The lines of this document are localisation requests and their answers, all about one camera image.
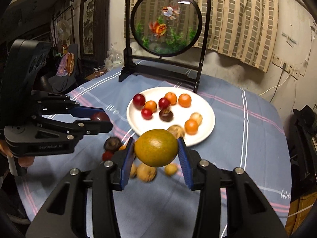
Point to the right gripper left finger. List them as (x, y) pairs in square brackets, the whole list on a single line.
[(64, 212)]

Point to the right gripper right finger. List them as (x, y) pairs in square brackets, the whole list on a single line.
[(249, 214)]

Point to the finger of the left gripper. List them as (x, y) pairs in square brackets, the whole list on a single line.
[(81, 110), (81, 127)]

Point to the dark plum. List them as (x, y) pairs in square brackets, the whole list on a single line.
[(100, 116)]

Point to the green-orange citrus fruit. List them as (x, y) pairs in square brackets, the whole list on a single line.
[(156, 148)]

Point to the small olive yellow fruit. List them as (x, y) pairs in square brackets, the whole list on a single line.
[(170, 169)]

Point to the large orange tangerine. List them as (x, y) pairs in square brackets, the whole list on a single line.
[(184, 100)]

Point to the yellow-orange citrus fruit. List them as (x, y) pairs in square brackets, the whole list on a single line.
[(122, 147)]

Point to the person's left hand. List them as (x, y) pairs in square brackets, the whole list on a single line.
[(23, 161)]

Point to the dark purple mangosteen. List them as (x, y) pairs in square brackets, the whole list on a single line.
[(112, 144), (166, 115)]

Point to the red plum right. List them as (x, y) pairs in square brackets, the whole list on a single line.
[(107, 155)]

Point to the electric fan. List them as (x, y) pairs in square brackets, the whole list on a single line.
[(63, 30)]

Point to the large red plum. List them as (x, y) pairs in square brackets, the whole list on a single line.
[(139, 101)]

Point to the tan fruit behind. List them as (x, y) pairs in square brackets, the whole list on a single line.
[(133, 171)]

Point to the small red plum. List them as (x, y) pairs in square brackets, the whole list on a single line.
[(146, 113)]

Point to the small orange tangerine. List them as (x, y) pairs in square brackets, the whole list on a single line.
[(151, 105)]

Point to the blue striped tablecloth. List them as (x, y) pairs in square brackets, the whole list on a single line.
[(248, 133)]

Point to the white oval plate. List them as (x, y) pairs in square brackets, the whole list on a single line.
[(178, 114)]

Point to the dark purple mangosteen left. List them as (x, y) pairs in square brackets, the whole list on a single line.
[(166, 115)]

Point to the small yellow-green fruit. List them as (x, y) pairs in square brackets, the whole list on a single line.
[(177, 131)]

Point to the orange fruit near finger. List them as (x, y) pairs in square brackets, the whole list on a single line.
[(191, 127)]

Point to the black metal shelf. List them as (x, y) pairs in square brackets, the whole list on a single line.
[(301, 143)]

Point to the pale yellow longan fruit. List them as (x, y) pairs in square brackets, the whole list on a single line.
[(197, 117)]

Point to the round goldfish screen ornament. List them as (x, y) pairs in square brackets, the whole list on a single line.
[(166, 39)]

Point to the beige checked curtain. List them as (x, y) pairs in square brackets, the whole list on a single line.
[(245, 30)]

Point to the framed wall picture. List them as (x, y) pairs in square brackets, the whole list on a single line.
[(93, 32)]

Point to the wall power strip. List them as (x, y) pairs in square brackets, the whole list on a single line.
[(291, 69)]

